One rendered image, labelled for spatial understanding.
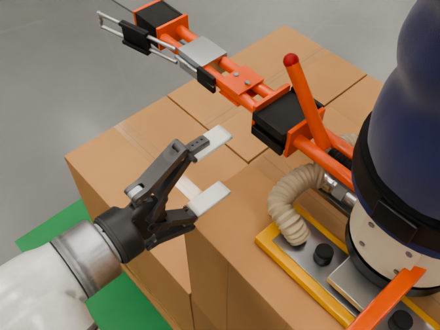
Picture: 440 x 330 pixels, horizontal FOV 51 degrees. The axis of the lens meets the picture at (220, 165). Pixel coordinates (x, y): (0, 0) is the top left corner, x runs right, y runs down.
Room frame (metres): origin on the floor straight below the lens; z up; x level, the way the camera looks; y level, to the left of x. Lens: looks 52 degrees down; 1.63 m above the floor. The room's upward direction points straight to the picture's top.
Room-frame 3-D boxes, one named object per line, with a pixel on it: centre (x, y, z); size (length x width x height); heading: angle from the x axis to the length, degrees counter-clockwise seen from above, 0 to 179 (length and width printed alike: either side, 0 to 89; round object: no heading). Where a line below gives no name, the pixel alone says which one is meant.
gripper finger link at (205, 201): (0.41, 0.02, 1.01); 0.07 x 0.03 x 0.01; 132
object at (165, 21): (0.79, 0.12, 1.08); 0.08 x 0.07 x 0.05; 42
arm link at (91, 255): (0.28, 0.17, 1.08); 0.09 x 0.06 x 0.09; 42
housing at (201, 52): (0.68, 0.03, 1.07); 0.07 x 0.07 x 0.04; 42
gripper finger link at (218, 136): (0.42, 0.02, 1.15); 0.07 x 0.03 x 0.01; 132
